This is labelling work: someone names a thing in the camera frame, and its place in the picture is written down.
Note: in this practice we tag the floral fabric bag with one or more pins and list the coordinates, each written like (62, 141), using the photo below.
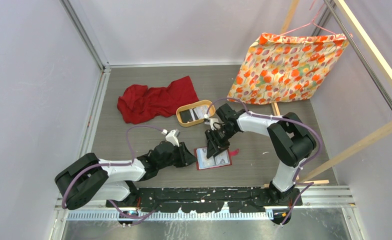
(279, 68)

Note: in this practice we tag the wooden frame rack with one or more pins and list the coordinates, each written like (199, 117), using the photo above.
(353, 106)

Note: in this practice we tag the aluminium frame rail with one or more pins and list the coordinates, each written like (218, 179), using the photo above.
(92, 179)

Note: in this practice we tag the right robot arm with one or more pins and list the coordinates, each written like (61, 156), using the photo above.
(292, 141)

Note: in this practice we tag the red cloth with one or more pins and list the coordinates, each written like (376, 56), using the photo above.
(140, 103)

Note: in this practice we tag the white VIP card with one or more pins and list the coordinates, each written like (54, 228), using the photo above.
(203, 161)

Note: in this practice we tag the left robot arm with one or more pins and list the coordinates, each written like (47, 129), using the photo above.
(94, 179)

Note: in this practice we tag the yellow oval tray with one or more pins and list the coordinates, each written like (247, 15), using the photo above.
(199, 108)

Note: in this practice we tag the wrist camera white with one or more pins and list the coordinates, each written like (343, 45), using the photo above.
(172, 136)
(212, 122)

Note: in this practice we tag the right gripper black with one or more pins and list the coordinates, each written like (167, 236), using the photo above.
(214, 147)

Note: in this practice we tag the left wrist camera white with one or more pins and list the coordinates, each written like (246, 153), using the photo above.
(172, 136)

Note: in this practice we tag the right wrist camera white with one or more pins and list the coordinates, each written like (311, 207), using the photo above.
(212, 122)

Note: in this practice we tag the red card holder wallet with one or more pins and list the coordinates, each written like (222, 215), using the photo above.
(231, 154)

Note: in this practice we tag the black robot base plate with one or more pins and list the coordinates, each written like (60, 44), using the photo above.
(206, 199)

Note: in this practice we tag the pink clothes hanger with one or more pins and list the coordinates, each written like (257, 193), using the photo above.
(319, 20)

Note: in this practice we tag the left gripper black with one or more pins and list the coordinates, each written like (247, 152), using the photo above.
(186, 157)

